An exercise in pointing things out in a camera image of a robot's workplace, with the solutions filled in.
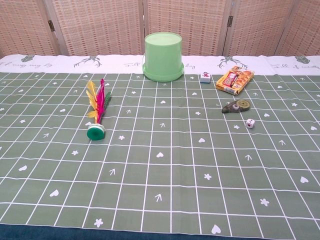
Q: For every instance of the green checked tablecloth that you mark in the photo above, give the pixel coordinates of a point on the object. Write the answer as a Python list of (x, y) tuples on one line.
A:
[(160, 175)]

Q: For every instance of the orange snack box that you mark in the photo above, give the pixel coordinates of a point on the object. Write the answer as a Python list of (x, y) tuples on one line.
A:
[(235, 80)]

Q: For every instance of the grey correction tape dispenser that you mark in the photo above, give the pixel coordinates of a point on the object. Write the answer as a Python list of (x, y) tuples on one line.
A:
[(236, 107)]

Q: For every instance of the metal screen hinge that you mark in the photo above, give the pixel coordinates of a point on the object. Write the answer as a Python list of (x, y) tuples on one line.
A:
[(51, 25), (229, 21)]

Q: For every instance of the dark blue fabric edge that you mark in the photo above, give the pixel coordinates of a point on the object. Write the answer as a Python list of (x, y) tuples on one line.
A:
[(50, 233)]

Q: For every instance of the light green plastic bucket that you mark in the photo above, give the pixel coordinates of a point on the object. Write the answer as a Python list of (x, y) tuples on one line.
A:
[(163, 57)]

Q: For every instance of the colourful feather shuttlecock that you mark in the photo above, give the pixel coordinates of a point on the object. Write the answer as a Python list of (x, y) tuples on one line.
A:
[(98, 107)]

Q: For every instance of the white die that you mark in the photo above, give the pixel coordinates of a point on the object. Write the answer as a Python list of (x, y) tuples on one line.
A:
[(250, 123)]

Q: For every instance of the white mahjong tile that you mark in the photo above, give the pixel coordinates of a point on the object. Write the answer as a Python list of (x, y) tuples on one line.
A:
[(205, 78)]

